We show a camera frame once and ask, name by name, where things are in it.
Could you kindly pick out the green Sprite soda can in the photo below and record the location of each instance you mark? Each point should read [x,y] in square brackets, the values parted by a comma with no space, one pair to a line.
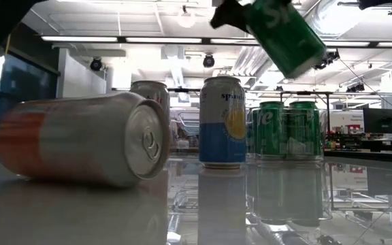
[303,136]
[284,37]
[271,136]

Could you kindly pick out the orange grapefruit Spindrift can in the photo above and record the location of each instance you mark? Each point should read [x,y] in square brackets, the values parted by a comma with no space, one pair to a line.
[80,136]
[148,90]

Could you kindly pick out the blue lemon Spindrift can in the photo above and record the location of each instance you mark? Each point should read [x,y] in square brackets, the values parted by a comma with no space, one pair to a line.
[221,143]

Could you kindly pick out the round white ceiling lamp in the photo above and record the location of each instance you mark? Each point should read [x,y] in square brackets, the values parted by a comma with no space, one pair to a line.
[186,17]

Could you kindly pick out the black computer monitor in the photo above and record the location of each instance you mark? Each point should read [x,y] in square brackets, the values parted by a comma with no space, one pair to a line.
[382,120]

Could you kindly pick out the clear plastic bin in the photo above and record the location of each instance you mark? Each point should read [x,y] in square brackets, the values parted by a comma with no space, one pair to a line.
[323,146]
[185,129]

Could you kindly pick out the red white box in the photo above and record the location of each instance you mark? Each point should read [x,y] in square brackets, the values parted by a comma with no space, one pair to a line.
[354,128]

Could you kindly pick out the black background workbench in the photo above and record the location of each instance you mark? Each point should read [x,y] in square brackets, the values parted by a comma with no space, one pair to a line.
[379,144]

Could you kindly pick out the blue window pane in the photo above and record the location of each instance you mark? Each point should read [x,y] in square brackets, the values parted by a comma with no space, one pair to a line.
[26,81]

